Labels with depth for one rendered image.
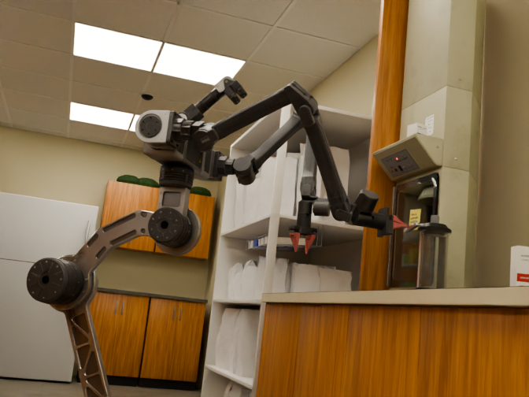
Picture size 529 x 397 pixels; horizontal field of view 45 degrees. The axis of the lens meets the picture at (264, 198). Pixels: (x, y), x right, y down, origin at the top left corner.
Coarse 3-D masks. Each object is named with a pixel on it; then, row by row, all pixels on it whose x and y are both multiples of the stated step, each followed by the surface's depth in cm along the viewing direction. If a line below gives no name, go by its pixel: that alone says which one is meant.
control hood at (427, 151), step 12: (396, 144) 232; (408, 144) 226; (420, 144) 220; (432, 144) 221; (384, 156) 243; (420, 156) 225; (432, 156) 221; (384, 168) 249; (420, 168) 229; (432, 168) 225; (396, 180) 250
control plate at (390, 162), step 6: (402, 150) 231; (390, 156) 240; (396, 156) 237; (408, 156) 231; (384, 162) 246; (390, 162) 242; (396, 162) 239; (402, 162) 236; (408, 162) 233; (414, 162) 230; (390, 168) 245; (396, 168) 242; (402, 168) 238; (408, 168) 235; (414, 168) 232; (396, 174) 244
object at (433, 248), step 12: (420, 240) 204; (432, 240) 201; (444, 240) 201; (420, 252) 203; (432, 252) 200; (444, 252) 201; (420, 264) 202; (432, 264) 199; (444, 264) 200; (420, 276) 201; (432, 276) 199; (444, 276) 200
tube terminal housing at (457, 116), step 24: (432, 96) 235; (456, 96) 228; (408, 120) 250; (456, 120) 226; (480, 120) 246; (456, 144) 224; (456, 168) 223; (456, 192) 221; (456, 216) 220; (456, 240) 218; (456, 264) 217; (408, 288) 230
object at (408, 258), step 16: (432, 176) 224; (400, 192) 245; (416, 192) 233; (432, 192) 222; (400, 208) 243; (416, 208) 231; (432, 208) 221; (400, 240) 239; (416, 240) 227; (400, 256) 237; (416, 256) 226; (400, 272) 235; (416, 272) 224
